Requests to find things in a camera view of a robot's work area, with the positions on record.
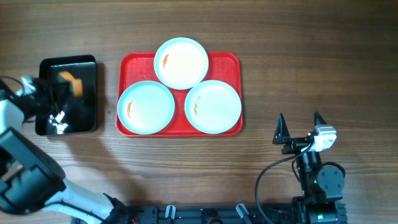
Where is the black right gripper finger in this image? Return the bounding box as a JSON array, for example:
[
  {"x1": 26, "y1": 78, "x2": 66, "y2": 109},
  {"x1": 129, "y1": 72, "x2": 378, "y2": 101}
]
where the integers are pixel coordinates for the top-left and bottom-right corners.
[
  {"x1": 272, "y1": 113, "x2": 291, "y2": 145},
  {"x1": 314, "y1": 111, "x2": 326, "y2": 126}
]

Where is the orange green sponge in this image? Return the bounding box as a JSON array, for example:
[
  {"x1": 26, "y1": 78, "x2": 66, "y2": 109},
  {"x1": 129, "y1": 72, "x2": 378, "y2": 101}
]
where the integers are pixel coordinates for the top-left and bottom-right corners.
[{"x1": 58, "y1": 71, "x2": 83, "y2": 97}]

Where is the white plate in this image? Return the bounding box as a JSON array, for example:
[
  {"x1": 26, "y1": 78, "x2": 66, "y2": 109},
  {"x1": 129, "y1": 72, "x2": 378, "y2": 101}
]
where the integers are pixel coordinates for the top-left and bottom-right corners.
[
  {"x1": 184, "y1": 80, "x2": 242, "y2": 134},
  {"x1": 117, "y1": 81, "x2": 175, "y2": 135},
  {"x1": 153, "y1": 37, "x2": 209, "y2": 90}
]

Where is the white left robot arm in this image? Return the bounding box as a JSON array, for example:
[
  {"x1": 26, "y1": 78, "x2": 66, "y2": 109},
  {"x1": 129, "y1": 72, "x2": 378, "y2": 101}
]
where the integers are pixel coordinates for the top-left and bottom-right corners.
[{"x1": 1, "y1": 77, "x2": 128, "y2": 223}]

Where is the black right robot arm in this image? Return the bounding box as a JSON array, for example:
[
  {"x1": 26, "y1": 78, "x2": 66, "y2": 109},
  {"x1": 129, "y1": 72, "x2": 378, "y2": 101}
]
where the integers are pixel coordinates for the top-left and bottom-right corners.
[{"x1": 272, "y1": 112, "x2": 348, "y2": 223}]

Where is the red plastic tray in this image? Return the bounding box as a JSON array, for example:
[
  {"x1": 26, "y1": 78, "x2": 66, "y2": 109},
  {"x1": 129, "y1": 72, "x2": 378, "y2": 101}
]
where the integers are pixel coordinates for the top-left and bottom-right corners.
[{"x1": 118, "y1": 52, "x2": 242, "y2": 138}]

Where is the black water container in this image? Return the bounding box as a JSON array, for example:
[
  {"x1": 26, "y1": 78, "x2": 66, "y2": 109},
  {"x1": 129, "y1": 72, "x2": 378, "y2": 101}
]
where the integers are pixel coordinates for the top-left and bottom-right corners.
[{"x1": 35, "y1": 55, "x2": 98, "y2": 136}]

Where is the white plate top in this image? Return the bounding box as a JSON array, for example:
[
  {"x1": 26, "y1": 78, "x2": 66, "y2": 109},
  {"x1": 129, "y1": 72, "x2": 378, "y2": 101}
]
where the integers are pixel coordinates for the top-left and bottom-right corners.
[{"x1": 153, "y1": 37, "x2": 209, "y2": 90}]

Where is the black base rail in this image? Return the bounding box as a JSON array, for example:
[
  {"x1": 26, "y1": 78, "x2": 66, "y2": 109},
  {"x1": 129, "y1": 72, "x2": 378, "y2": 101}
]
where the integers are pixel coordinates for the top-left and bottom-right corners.
[{"x1": 70, "y1": 202, "x2": 346, "y2": 224}]

